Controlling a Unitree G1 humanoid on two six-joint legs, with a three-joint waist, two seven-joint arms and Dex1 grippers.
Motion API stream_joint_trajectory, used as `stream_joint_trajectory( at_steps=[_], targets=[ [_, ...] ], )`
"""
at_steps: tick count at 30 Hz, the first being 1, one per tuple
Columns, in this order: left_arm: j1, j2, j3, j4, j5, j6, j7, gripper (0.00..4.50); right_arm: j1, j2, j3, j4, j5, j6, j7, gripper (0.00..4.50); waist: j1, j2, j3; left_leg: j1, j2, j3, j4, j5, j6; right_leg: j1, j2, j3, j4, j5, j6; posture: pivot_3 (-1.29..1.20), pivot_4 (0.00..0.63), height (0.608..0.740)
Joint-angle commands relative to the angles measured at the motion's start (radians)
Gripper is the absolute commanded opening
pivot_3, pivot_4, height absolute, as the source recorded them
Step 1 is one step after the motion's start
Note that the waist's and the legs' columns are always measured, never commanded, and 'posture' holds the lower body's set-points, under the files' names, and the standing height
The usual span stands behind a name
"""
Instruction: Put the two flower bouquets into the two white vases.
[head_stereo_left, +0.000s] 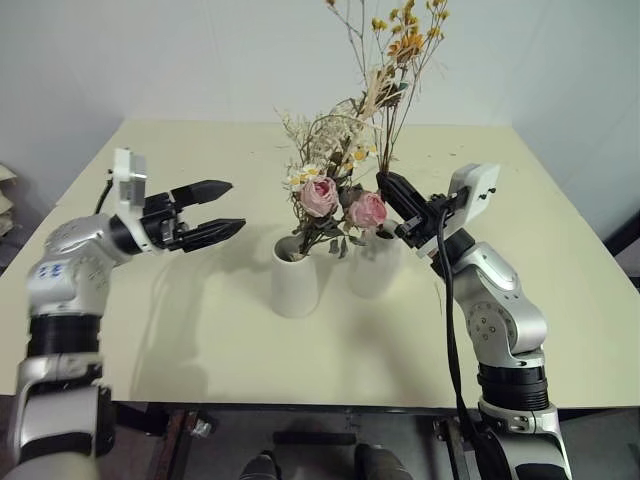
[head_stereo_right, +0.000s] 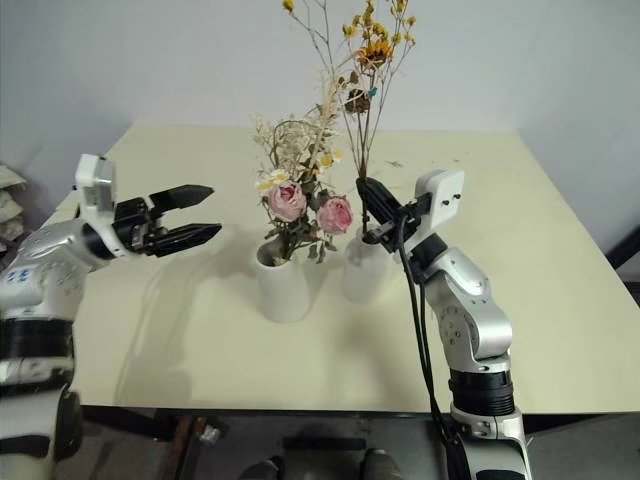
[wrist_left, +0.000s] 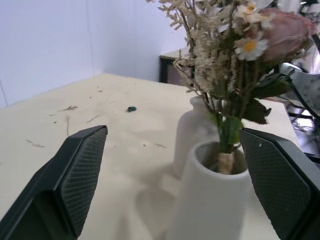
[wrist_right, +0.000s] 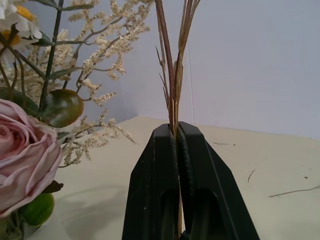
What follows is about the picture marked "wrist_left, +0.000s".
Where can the white bottle-shaped vase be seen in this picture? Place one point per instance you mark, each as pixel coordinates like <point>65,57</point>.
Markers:
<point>190,127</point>

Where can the daisy and pink flower bouquet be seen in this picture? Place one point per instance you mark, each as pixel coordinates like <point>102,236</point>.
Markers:
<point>250,47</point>

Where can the black side table, light top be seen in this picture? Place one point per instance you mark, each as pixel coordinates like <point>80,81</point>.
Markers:
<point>166,67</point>

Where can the dry twig fragment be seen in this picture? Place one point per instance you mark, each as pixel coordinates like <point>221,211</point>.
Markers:
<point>93,118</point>
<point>68,108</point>
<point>67,125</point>
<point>35,144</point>

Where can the silver robot body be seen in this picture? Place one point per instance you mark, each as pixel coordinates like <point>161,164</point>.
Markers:
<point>308,92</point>

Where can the small green object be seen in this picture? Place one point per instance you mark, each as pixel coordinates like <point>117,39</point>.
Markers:
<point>131,108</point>

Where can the dried beige flower bouquet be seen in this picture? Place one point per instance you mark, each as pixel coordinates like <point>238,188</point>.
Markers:
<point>202,50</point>

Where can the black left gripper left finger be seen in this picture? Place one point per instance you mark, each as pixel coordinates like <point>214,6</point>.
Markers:
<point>62,185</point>

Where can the white cone-shaped vase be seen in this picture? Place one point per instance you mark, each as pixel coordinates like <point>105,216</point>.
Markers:
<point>210,200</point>

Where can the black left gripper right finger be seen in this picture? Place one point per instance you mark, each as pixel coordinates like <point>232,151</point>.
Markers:
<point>280,180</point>

